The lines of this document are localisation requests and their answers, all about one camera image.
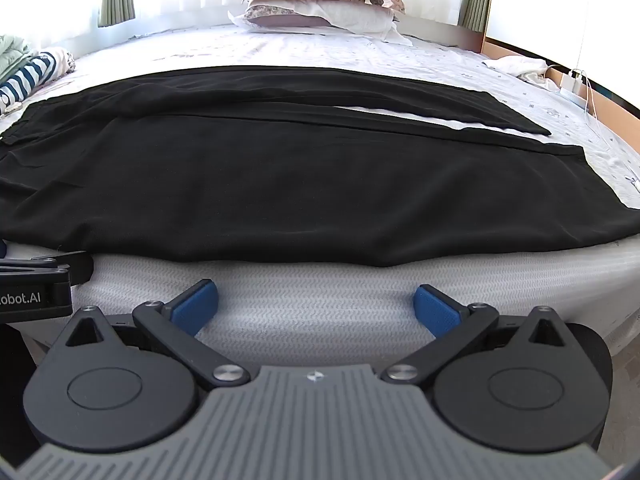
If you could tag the folded pale green quilt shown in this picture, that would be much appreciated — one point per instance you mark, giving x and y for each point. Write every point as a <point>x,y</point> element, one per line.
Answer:
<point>12,55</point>

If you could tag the white charger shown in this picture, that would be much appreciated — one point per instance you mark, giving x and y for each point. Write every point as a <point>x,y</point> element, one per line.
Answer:
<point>571,84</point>

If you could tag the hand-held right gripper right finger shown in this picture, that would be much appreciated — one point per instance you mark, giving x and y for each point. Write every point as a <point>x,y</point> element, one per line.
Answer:
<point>436,310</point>

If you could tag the white and mauve pillow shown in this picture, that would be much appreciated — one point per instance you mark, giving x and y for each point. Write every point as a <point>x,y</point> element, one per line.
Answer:
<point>320,15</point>

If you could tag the blue white striped cloth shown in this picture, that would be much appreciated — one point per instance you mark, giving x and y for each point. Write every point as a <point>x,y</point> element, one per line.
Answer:
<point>27,77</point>

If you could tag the black pants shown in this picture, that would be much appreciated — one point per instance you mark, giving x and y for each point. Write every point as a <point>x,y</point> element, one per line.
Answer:
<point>280,190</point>

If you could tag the wooden bed frame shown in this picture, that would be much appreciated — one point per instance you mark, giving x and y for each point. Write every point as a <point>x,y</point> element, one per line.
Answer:
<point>510,50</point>

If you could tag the crumpled white cloth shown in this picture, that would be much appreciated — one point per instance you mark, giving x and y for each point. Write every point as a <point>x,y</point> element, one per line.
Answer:
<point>520,66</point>

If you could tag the white floral cloth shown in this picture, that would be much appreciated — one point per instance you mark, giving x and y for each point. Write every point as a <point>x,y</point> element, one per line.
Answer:
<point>60,60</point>

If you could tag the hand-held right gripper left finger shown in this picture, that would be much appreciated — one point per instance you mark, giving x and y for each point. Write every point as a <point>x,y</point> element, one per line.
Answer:
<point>197,306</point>

